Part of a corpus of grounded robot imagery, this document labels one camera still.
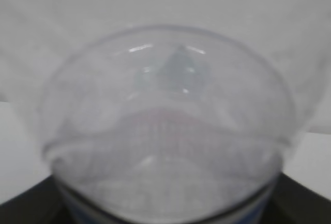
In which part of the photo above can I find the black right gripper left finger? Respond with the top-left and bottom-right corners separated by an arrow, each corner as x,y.
1,176 -> 75,224

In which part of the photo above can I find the clear water bottle red label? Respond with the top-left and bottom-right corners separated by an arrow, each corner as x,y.
38,26 -> 296,223

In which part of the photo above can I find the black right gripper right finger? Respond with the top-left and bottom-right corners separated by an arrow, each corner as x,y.
261,174 -> 331,224

